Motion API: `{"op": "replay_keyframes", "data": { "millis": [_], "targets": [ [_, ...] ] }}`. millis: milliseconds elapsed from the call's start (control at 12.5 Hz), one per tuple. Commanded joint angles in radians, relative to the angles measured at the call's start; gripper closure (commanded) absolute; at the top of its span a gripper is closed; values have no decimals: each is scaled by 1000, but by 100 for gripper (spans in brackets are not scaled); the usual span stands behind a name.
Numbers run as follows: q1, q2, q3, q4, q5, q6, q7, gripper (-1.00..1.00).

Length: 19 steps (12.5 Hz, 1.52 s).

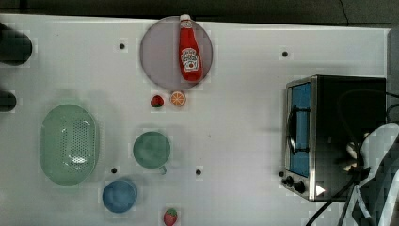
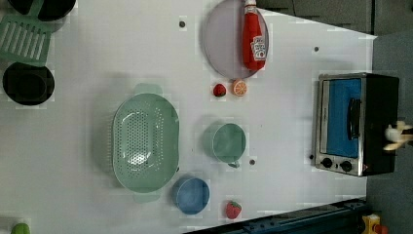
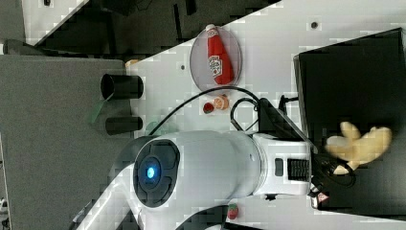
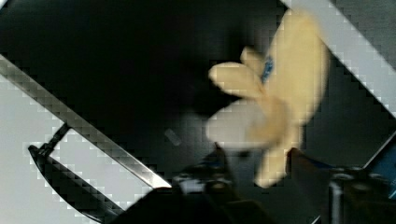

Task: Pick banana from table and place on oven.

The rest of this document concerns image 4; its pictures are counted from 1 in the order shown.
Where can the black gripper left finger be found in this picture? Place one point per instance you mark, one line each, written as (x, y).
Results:
(211, 176)

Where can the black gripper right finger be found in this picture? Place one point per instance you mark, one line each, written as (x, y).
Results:
(323, 185)

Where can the black toaster oven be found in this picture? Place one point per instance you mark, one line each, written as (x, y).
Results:
(137, 71)

